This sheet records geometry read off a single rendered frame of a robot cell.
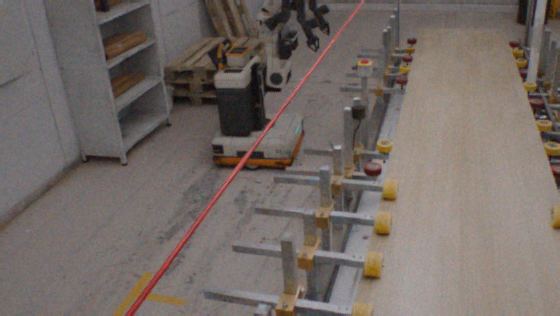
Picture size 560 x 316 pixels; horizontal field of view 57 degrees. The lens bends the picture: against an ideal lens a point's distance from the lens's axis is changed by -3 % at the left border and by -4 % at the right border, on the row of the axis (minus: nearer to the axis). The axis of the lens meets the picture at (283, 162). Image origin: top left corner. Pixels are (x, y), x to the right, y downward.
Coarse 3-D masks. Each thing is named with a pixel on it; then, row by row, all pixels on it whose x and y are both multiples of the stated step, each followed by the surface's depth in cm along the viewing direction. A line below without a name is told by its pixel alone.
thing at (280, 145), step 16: (272, 128) 445; (288, 128) 443; (224, 144) 434; (240, 144) 431; (272, 144) 425; (288, 144) 424; (224, 160) 440; (240, 160) 437; (256, 160) 434; (272, 160) 431; (288, 160) 429
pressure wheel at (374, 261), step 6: (372, 252) 175; (378, 252) 176; (366, 258) 174; (372, 258) 173; (378, 258) 173; (366, 264) 173; (372, 264) 172; (378, 264) 172; (366, 270) 173; (372, 270) 173; (378, 270) 172; (372, 276) 175; (378, 276) 174
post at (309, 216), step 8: (304, 216) 178; (312, 216) 177; (304, 224) 179; (312, 224) 178; (304, 232) 181; (312, 232) 180; (304, 240) 182; (312, 240) 181; (312, 272) 188; (312, 280) 190; (312, 288) 191; (312, 296) 193
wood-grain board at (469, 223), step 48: (432, 48) 409; (480, 48) 403; (432, 96) 318; (480, 96) 314; (432, 144) 261; (480, 144) 258; (528, 144) 255; (432, 192) 221; (480, 192) 219; (528, 192) 216; (384, 240) 194; (432, 240) 192; (480, 240) 190; (528, 240) 188; (384, 288) 171; (432, 288) 169; (480, 288) 168; (528, 288) 166
